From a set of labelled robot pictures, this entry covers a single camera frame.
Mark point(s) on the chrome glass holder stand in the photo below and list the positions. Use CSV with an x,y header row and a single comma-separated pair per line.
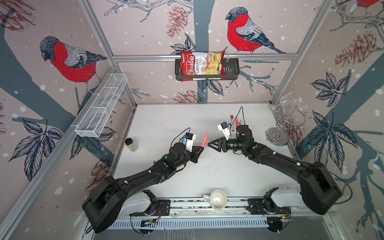
x,y
289,124

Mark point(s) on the pink highlighter pen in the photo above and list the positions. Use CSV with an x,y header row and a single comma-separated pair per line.
x,y
205,140

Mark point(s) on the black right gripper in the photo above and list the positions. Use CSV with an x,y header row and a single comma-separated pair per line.
x,y
220,143

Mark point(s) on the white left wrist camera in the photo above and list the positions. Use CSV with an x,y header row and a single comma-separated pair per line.
x,y
189,141

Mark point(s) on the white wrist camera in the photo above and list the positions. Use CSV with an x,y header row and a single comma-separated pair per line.
x,y
189,141
225,128

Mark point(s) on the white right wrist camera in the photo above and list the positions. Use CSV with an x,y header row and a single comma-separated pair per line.
x,y
225,128

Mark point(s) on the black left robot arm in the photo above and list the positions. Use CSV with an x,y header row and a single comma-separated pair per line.
x,y
104,204

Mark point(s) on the small glass spice jar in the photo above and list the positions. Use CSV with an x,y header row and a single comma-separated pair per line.
x,y
129,142

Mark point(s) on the red cassava chips bag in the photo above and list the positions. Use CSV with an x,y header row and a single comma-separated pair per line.
x,y
195,64

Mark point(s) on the clear wine glass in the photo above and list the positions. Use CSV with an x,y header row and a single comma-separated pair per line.
x,y
285,101

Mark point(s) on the white mesh wall shelf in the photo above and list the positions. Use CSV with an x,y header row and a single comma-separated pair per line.
x,y
99,112

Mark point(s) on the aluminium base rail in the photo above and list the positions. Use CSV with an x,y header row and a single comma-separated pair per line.
x,y
188,214

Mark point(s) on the white ceramic cup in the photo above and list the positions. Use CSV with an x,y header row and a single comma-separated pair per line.
x,y
217,199

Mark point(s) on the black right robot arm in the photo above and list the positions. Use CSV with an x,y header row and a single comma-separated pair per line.
x,y
317,189

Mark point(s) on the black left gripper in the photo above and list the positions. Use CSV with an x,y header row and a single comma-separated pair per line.
x,y
196,149

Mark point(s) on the white marker pen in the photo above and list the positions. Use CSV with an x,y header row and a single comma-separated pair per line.
x,y
231,121

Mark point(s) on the black wire wall basket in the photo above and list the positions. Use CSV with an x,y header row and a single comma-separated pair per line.
x,y
228,69

